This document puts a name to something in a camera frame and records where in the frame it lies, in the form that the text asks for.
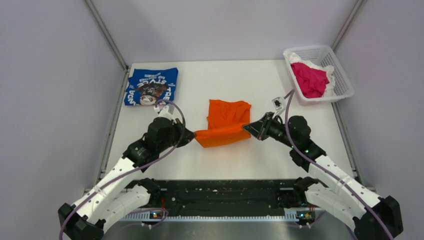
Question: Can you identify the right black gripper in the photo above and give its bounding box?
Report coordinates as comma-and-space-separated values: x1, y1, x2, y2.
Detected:
243, 111, 297, 148

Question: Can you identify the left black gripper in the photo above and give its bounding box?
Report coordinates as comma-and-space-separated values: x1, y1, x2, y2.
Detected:
157, 117, 196, 152

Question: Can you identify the orange t-shirt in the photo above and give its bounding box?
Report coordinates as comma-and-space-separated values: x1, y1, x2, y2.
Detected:
195, 99, 252, 148

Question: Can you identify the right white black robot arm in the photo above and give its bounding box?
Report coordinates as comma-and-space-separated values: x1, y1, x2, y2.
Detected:
242, 112, 404, 240

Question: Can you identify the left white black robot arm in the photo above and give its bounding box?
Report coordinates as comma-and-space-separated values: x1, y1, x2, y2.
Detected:
58, 115, 195, 240

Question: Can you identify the blue folded printed t-shirt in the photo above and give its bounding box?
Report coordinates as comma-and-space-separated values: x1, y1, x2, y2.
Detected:
123, 67, 179, 106

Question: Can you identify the pink t-shirt in basket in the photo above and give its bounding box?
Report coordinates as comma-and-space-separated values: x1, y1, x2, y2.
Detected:
290, 62, 330, 99

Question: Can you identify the white cloth in basket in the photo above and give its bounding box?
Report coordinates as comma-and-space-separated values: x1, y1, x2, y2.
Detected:
285, 51, 335, 98

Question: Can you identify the white plastic mesh basket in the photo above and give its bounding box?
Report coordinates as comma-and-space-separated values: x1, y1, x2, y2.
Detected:
283, 45, 354, 105

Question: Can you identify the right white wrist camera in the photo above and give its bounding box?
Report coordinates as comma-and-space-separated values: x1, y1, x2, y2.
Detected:
271, 96, 286, 112

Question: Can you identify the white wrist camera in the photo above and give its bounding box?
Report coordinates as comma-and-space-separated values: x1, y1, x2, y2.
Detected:
271, 96, 286, 112
153, 104, 176, 122

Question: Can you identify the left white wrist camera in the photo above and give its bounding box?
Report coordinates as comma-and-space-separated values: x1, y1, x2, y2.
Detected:
153, 104, 176, 122

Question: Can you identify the white slotted cable duct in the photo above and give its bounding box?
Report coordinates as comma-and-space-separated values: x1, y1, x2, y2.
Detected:
119, 208, 316, 223

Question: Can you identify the right aluminium frame post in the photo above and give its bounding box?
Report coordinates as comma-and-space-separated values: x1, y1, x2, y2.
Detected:
331, 0, 368, 52

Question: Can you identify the aluminium frame post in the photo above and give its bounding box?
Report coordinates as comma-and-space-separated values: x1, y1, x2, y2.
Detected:
331, 0, 368, 52
84, 0, 128, 72

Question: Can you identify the left aluminium frame post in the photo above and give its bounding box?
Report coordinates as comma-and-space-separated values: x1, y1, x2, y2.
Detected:
84, 0, 128, 72

